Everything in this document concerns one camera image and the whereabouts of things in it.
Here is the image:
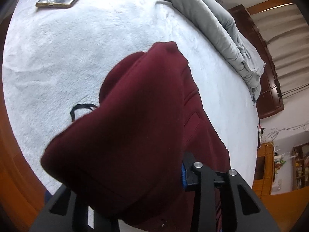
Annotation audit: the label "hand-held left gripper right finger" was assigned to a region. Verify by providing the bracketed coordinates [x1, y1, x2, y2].
[181, 152, 282, 232]

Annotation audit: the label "white fleece bed sheet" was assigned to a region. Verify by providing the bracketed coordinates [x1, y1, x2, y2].
[2, 0, 260, 232]

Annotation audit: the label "maroon pants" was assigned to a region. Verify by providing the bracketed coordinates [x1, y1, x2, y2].
[41, 41, 232, 232]

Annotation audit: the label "black hair tie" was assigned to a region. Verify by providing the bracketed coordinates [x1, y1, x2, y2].
[70, 103, 100, 122]

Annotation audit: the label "dark wooden headboard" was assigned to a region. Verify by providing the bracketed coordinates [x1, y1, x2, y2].
[227, 4, 285, 120]

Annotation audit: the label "grey duvet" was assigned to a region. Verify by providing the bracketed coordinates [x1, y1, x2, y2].
[132, 0, 266, 105]

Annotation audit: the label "wooden bookshelf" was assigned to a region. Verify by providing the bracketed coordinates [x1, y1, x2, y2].
[292, 143, 309, 191]

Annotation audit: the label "wooden bedside cabinet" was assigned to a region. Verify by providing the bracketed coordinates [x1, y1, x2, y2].
[251, 142, 276, 197]

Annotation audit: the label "beige curtain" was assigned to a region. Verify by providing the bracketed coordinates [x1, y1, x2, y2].
[246, 0, 309, 99]

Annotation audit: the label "white power strip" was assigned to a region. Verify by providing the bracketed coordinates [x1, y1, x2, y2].
[257, 125, 265, 148]

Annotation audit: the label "hanging wall cables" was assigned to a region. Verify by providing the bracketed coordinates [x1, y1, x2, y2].
[264, 123, 309, 142]

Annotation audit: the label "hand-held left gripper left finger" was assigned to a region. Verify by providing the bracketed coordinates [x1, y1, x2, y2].
[30, 186, 120, 232]

